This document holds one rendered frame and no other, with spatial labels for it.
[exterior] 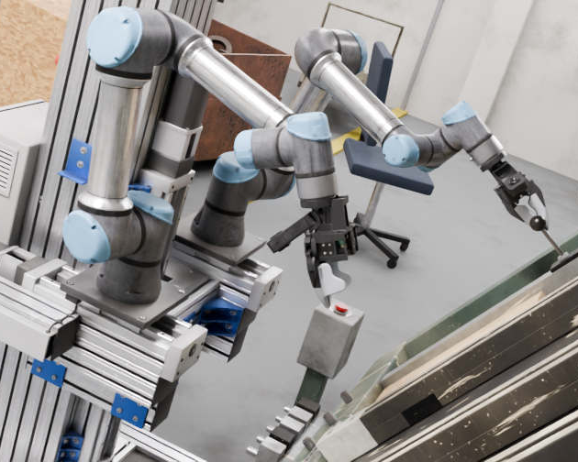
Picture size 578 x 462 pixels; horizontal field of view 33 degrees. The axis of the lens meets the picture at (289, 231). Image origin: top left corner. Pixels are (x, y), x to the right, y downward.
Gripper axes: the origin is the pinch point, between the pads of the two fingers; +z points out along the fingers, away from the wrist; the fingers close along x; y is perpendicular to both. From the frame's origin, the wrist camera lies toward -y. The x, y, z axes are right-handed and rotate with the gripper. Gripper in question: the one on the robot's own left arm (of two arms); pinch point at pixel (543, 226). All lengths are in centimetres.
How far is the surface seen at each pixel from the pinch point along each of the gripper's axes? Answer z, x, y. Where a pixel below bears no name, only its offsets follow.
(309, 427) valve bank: 8, 76, 15
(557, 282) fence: 12.0, 5.5, -2.5
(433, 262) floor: 24, 26, 378
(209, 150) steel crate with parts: -114, 96, 373
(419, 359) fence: 10.0, 43.0, 11.2
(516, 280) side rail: 10.4, 11.2, 25.1
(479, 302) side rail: 9.7, 22.3, 29.2
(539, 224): -1.7, 1.0, -4.2
